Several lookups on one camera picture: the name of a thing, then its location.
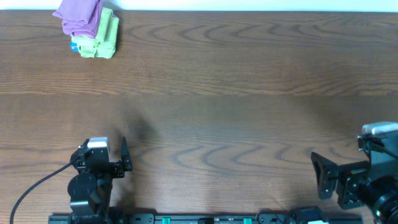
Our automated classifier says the purple microfiber cloth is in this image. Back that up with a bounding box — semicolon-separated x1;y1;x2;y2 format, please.
53;0;103;39

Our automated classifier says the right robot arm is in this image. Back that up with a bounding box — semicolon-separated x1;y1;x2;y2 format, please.
311;131;397;224

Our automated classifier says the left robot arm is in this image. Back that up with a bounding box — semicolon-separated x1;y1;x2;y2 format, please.
68;137;132;223

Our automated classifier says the green folded cloth lower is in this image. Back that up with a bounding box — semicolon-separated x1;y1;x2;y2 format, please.
78;15;119;59

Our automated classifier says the green folded cloth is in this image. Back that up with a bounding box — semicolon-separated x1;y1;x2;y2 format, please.
70;7;114;47
78;15;119;59

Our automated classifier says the blue folded cloth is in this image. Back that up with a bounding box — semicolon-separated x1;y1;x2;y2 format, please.
70;42;79;52

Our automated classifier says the green folded cloth top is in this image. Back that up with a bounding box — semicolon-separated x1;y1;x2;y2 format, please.
70;7;114;47

